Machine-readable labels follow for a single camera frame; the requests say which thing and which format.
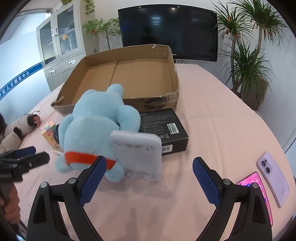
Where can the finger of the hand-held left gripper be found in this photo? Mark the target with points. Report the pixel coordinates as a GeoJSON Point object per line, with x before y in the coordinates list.
{"type": "Point", "coordinates": [34, 159]}
{"type": "Point", "coordinates": [25, 151]}

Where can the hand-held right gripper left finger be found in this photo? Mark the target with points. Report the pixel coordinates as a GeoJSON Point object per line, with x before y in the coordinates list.
{"type": "Point", "coordinates": [92, 183]}

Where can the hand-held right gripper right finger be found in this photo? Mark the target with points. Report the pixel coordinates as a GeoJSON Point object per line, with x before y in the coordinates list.
{"type": "Point", "coordinates": [205, 183]}

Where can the white phone case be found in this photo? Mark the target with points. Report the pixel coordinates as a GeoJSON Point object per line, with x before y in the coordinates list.
{"type": "Point", "coordinates": [136, 155]}

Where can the light blue plush toy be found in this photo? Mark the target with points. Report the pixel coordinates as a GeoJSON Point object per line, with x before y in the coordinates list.
{"type": "Point", "coordinates": [92, 122]}

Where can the black product box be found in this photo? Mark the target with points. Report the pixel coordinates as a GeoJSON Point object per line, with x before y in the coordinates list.
{"type": "Point", "coordinates": [161, 120]}

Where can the brown cardboard box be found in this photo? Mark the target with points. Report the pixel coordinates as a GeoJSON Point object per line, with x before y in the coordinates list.
{"type": "Point", "coordinates": [143, 76]}

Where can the person's left hand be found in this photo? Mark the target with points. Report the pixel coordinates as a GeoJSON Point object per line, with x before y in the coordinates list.
{"type": "Point", "coordinates": [12, 204]}

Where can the pastel puzzle cube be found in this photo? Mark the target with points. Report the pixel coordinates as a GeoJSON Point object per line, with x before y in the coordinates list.
{"type": "Point", "coordinates": [48, 132]}

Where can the dark blue round object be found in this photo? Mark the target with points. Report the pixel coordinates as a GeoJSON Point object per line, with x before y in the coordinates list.
{"type": "Point", "coordinates": [56, 134]}

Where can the silver-framed smartphone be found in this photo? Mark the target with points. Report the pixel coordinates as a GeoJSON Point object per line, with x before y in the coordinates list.
{"type": "Point", "coordinates": [266, 204]}

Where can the purple smartphone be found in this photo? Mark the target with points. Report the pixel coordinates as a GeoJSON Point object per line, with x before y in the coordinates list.
{"type": "Point", "coordinates": [272, 178]}

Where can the grey glass-door cabinet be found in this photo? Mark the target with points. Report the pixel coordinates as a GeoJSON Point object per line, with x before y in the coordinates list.
{"type": "Point", "coordinates": [67, 34]}

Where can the potted palm plant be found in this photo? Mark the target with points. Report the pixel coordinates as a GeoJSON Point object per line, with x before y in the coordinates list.
{"type": "Point", "coordinates": [247, 62]}

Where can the small green artificial tree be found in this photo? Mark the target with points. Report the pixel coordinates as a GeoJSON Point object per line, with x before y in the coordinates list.
{"type": "Point", "coordinates": [101, 25]}

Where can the black flat-screen television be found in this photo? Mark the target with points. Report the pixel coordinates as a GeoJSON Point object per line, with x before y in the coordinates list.
{"type": "Point", "coordinates": [166, 30]}

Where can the trailing green plant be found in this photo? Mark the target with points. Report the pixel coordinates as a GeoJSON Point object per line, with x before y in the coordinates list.
{"type": "Point", "coordinates": [89, 4]}

